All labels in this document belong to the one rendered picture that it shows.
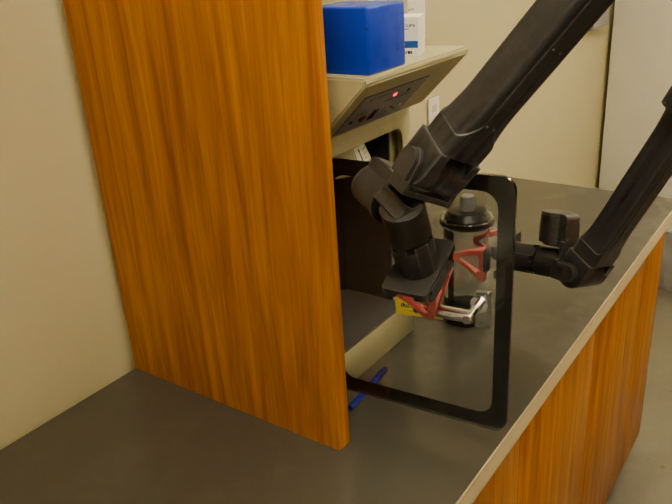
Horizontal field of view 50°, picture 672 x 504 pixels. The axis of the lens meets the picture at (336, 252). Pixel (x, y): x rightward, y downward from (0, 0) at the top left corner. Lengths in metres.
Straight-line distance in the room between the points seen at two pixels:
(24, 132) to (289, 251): 0.49
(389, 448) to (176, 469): 0.34
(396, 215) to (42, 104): 0.67
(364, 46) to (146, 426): 0.73
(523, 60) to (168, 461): 0.81
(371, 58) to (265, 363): 0.51
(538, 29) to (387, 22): 0.30
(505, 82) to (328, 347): 0.48
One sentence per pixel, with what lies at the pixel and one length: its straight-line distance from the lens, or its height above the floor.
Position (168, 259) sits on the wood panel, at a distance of 1.25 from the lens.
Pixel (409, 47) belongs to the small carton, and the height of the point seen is 1.52.
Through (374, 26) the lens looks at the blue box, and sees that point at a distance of 1.02.
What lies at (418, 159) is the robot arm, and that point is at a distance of 0.84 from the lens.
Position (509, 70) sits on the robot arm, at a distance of 0.81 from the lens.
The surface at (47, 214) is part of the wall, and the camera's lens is 1.32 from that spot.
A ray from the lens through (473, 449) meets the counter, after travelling 1.18.
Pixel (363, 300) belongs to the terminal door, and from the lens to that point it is 1.12.
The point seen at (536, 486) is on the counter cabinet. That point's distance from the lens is 1.59.
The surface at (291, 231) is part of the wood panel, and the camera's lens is 1.03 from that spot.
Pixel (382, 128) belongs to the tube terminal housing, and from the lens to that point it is 1.26.
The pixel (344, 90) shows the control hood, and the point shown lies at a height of 1.49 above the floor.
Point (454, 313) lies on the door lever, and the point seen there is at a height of 1.20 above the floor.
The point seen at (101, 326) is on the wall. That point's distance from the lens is 1.44.
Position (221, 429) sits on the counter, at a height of 0.94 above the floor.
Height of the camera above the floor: 1.68
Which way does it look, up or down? 23 degrees down
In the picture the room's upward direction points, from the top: 4 degrees counter-clockwise
